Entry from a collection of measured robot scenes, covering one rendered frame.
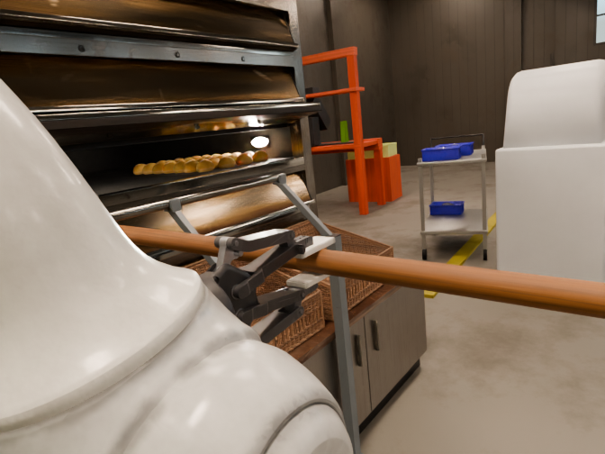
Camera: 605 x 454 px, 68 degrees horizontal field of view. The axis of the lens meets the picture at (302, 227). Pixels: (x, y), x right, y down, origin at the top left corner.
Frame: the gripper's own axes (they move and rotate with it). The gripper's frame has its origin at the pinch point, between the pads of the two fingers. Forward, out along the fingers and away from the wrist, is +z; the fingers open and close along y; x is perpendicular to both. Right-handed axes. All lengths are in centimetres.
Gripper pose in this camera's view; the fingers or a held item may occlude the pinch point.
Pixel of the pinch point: (311, 260)
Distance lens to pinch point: 55.1
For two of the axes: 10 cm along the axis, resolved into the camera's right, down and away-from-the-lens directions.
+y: 1.1, 9.7, 2.2
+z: 6.0, -2.4, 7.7
